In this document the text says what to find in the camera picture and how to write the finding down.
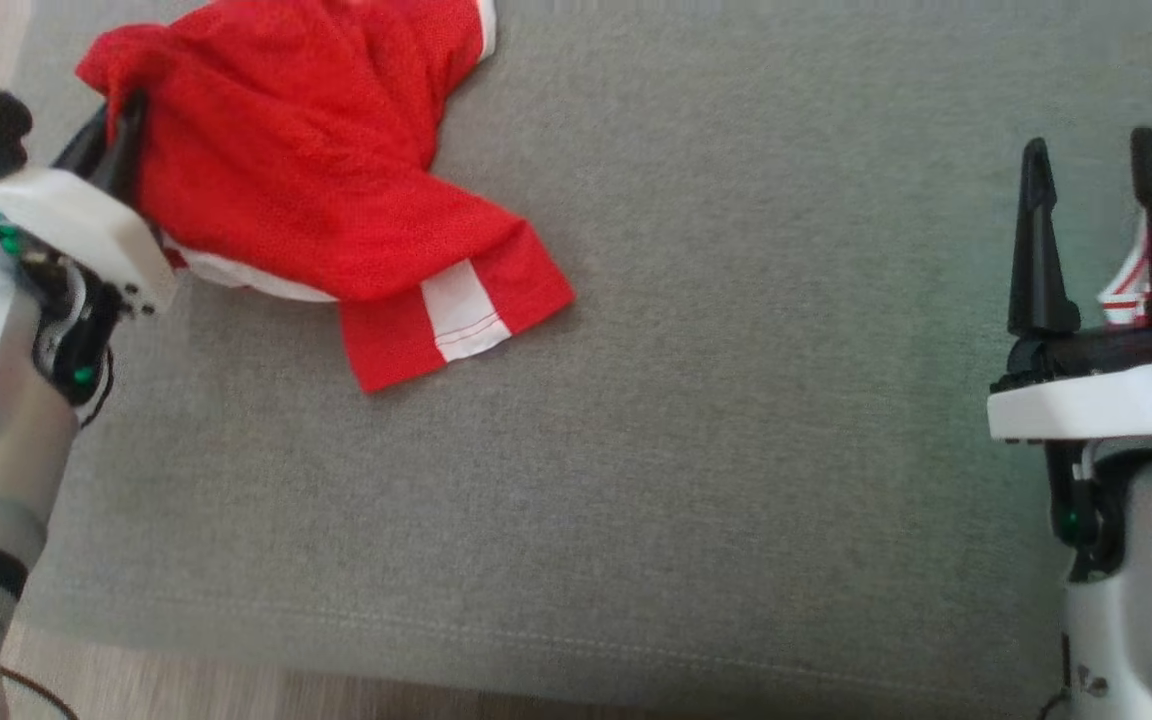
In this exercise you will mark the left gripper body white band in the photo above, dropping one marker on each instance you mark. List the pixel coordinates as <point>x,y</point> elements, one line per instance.
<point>86,235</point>

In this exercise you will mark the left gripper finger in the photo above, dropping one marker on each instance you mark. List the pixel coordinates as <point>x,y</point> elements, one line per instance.
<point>81,145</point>
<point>126,150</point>

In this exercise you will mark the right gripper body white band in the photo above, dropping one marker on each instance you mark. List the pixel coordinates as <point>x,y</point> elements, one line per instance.
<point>1106,395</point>

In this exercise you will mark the red mesh shorts white stripes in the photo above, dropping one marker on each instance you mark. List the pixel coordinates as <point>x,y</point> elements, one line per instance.
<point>306,170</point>

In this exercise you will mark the large grey sofa cushion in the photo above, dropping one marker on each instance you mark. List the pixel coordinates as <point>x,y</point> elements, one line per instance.
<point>686,450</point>

